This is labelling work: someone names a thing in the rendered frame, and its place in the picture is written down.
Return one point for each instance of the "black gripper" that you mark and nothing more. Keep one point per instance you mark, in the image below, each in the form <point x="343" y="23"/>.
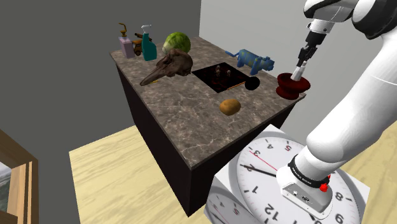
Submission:
<point x="314" y="39"/>

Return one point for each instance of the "white cylindrical tool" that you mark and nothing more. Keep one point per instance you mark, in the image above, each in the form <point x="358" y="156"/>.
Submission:
<point x="298" y="74"/>

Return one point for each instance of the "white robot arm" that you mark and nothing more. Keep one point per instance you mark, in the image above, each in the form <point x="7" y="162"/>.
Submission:
<point x="356" y="118"/>

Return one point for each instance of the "dark red vase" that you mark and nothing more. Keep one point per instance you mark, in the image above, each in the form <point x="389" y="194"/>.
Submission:
<point x="291" y="86"/>

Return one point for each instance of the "blue toy animal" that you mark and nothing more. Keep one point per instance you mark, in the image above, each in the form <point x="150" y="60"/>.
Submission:
<point x="252" y="60"/>

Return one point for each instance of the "black square inset panel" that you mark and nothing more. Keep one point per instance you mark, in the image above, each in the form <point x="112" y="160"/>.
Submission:
<point x="214" y="78"/>

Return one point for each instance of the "brown potato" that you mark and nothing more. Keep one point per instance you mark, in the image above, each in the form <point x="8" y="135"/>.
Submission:
<point x="230" y="107"/>

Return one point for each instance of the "green cabbage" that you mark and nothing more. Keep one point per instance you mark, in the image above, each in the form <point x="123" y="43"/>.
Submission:
<point x="177" y="42"/>

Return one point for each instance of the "brown animal skull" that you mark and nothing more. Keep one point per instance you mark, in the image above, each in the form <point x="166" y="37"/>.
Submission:
<point x="173" y="65"/>

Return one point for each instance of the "clock patterned robot stand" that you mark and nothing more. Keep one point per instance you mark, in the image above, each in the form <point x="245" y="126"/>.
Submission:
<point x="248" y="186"/>

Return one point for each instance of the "teal spray bottle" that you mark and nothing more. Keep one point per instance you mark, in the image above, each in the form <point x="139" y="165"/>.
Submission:
<point x="149" y="46"/>

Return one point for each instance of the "orange toy truck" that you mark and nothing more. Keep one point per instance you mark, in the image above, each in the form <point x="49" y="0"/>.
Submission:
<point x="138" y="44"/>

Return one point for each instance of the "pink soap dispenser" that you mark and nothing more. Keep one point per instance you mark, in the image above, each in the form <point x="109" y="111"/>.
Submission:
<point x="126" y="47"/>

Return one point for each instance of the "dark kitchen island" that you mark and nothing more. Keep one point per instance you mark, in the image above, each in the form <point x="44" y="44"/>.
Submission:
<point x="161" y="149"/>

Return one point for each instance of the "wooden framed window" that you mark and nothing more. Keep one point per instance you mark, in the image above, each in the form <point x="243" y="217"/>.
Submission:
<point x="21" y="186"/>

